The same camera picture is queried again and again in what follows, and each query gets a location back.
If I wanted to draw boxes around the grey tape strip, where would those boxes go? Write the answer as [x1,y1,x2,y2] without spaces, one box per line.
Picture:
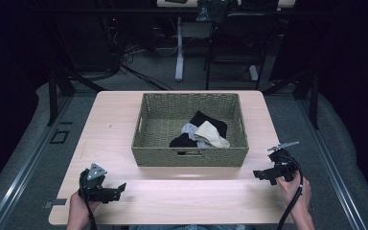
[43,197,68,209]

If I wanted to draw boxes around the black metal stand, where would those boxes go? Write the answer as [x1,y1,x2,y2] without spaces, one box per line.
[45,61,107,127]
[262,68,321,130]

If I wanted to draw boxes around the person's right hand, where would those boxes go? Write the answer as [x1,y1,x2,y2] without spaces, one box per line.
[275,173,312,219]

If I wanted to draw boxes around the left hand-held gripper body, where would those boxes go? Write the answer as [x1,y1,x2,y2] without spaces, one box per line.
[79,163,113,204]

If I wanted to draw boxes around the large black cloth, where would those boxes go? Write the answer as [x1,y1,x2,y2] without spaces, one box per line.
[189,110,229,140]

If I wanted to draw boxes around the short white desk foot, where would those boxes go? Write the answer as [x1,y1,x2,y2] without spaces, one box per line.
[248,64,260,82]

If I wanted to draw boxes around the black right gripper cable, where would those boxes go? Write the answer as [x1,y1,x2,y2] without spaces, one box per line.
[275,154,305,230]

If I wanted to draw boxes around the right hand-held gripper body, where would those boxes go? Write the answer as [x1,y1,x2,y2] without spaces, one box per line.
[266,141,301,183]

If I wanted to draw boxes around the black floor cables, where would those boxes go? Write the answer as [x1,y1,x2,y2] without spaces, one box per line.
[102,15,175,92]

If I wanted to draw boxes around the white desk leg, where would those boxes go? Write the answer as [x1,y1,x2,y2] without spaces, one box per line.
[174,15,185,82]

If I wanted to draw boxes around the black chair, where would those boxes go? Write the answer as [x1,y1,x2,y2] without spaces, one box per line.
[203,11,281,91]

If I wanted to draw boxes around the cream sock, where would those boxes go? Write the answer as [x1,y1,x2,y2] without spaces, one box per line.
[194,120,231,149]

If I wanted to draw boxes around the grey sock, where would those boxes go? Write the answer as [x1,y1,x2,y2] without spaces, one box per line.
[180,122,213,149]

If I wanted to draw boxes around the black floor tape square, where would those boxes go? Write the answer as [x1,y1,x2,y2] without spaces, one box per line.
[49,128,70,145]

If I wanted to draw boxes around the dark hanging bag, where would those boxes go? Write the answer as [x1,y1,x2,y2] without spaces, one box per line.
[195,0,230,24]

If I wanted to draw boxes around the light desk top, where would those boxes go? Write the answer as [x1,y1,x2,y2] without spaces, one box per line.
[155,0,297,9]

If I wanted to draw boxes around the person's left hand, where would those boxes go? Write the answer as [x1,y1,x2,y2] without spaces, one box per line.
[67,190,101,224]

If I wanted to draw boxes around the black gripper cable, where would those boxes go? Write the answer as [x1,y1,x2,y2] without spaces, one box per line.
[275,154,305,230]
[78,171,99,230]

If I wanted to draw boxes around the green woven basket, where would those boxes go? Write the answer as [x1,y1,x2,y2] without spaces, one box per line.
[130,92,250,168]

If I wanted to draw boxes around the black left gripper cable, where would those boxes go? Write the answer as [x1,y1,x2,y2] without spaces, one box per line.
[78,171,99,230]

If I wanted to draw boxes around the small black sock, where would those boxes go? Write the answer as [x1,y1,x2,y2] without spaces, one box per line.
[169,132,198,149]

